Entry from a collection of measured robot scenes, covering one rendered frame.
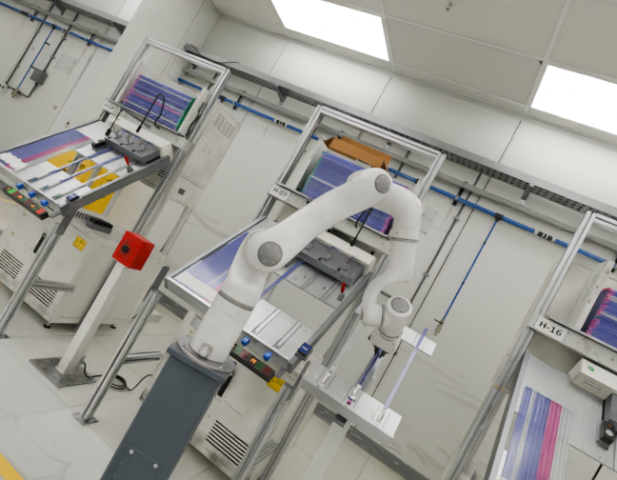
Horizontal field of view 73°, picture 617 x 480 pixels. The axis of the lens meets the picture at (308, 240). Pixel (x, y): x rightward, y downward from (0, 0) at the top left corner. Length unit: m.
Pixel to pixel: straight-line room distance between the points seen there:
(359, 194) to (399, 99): 2.88
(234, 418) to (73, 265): 1.31
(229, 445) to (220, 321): 1.02
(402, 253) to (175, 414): 0.83
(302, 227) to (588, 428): 1.35
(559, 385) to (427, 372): 1.62
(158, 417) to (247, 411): 0.83
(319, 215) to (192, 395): 0.63
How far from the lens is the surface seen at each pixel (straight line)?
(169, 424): 1.32
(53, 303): 2.83
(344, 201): 1.26
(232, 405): 2.12
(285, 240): 1.18
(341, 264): 2.03
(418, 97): 4.07
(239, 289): 1.22
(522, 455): 1.77
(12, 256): 3.16
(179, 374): 1.28
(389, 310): 1.37
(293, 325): 1.78
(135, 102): 3.07
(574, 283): 2.29
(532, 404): 1.92
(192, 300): 1.86
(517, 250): 3.62
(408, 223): 1.36
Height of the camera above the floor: 1.11
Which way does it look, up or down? 2 degrees up
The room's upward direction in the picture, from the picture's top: 29 degrees clockwise
